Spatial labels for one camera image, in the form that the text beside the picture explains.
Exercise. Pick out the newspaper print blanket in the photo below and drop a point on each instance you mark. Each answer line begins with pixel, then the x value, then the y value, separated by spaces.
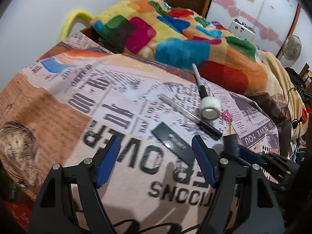
pixel 73 90

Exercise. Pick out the colourful patchwork fleece blanket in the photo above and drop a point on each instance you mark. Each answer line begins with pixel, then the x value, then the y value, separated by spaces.
pixel 170 41

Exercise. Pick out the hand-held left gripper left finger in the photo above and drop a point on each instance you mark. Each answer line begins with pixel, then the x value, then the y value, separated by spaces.
pixel 108 160

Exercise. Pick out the clear tape roll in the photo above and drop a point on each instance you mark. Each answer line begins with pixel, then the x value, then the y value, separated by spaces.
pixel 212 103

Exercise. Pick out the standing electric fan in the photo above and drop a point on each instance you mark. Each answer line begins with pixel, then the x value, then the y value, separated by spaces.
pixel 292 46

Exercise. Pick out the small pink clip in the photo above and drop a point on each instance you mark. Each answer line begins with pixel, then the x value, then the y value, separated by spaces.
pixel 226 115

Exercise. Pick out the wooden bed headboard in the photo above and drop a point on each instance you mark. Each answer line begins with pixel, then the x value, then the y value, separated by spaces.
pixel 307 75

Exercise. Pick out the black card package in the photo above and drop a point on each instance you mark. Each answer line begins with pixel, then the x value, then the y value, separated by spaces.
pixel 185 154

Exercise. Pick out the yellow foam tube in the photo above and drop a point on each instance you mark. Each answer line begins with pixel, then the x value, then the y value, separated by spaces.
pixel 73 17

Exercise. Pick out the small white cabinet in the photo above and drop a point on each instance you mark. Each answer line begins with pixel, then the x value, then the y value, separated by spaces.
pixel 241 29

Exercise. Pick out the wooden wardrobe frosted sliding doors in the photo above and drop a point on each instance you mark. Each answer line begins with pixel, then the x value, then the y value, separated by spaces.
pixel 268 4

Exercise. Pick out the clear pen with black cap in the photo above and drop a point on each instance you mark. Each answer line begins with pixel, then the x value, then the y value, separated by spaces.
pixel 210 129

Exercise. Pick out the white and black marker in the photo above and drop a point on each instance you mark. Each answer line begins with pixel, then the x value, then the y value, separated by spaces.
pixel 201 87

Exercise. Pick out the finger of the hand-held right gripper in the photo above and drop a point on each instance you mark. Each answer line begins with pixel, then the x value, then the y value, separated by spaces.
pixel 275 179
pixel 248 153

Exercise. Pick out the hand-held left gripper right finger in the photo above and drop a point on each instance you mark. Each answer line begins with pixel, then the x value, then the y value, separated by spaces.
pixel 203 160

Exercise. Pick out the black striped clothes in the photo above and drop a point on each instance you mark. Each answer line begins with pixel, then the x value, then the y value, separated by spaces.
pixel 296 78

